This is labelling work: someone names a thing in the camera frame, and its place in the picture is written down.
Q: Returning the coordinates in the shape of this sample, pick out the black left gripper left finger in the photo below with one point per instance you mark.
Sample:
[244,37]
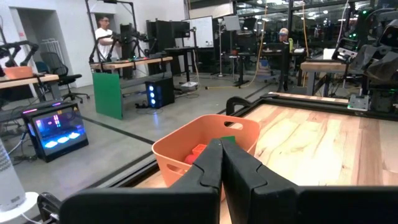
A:
[140,208]

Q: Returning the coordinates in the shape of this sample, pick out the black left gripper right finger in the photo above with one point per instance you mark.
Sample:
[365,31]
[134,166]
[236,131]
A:
[295,208]

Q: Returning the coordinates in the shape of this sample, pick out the small red block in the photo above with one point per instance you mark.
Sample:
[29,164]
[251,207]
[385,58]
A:
[189,159]

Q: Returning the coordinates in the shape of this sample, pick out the orange rectangular brick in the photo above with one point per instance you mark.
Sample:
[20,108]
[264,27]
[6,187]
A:
[199,149]

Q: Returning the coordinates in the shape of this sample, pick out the green rectangular brick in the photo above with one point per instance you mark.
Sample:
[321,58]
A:
[228,139]

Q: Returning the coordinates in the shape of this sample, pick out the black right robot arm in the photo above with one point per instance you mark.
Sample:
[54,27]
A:
[382,65]

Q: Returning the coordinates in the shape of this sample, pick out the black robot arm with lights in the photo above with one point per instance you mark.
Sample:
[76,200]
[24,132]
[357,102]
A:
[360,25]

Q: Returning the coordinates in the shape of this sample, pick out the orange plastic basket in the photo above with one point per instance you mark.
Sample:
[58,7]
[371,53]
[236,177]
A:
[199,127]
[18,72]

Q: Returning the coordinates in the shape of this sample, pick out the glass computer case with lights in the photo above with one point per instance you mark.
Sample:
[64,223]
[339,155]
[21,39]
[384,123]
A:
[59,133]

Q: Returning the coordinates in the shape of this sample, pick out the green board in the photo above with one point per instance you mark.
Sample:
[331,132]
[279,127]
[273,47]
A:
[107,96]

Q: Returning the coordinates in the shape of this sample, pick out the black computer with blue lights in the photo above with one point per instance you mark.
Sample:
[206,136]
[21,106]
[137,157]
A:
[164,93]

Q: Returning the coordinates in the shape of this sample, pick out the white tower fan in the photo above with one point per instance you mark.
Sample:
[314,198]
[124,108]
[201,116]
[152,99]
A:
[9,186]

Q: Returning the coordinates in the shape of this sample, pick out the wooden work table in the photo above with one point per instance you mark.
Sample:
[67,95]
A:
[28,80]
[323,66]
[130,63]

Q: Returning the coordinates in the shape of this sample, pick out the black standing desk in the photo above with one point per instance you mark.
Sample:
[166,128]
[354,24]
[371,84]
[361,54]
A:
[180,48]

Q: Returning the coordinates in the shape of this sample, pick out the black office chair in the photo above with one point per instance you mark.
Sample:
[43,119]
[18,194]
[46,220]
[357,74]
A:
[54,63]

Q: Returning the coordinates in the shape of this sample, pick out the person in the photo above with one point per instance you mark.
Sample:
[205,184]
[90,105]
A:
[105,40]
[283,35]

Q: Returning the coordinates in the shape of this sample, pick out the black robot arms on table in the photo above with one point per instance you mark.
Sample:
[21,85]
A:
[34,47]
[127,37]

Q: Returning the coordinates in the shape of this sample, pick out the black partition cabinets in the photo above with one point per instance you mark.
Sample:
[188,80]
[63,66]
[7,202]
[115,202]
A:
[161,37]

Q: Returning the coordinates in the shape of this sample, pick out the whiteboard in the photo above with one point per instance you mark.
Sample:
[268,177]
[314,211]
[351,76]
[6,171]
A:
[200,32]

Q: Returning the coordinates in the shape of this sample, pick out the grey panel on stand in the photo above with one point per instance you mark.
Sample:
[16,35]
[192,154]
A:
[231,23]

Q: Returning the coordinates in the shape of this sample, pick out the black aluminium table frame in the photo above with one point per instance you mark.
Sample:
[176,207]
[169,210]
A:
[311,105]

